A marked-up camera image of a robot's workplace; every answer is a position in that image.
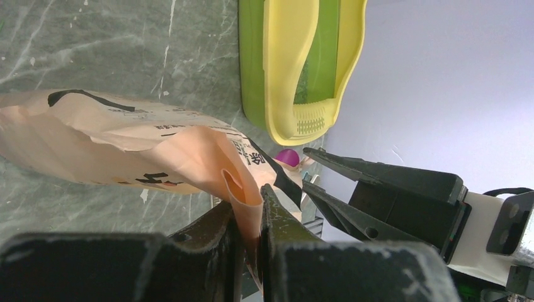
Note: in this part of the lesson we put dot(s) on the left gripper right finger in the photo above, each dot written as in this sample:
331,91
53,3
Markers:
296,265

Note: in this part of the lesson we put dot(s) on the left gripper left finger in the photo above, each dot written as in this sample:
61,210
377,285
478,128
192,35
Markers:
201,262

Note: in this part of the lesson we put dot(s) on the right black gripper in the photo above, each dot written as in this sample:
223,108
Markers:
419,205

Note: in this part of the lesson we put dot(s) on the pink cat litter bag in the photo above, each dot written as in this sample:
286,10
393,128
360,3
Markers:
96,138

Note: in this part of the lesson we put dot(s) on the yellow green litter box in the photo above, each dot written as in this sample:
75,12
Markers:
296,58

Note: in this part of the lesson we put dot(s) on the small white grey clip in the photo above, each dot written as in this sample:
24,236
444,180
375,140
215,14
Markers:
309,182

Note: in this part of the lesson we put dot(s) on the magenta plastic scoop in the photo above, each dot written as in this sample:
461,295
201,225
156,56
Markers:
288,156

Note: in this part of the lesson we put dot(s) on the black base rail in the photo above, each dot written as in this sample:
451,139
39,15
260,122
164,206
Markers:
315,226

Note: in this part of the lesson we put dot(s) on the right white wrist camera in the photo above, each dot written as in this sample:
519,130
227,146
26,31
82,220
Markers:
512,234

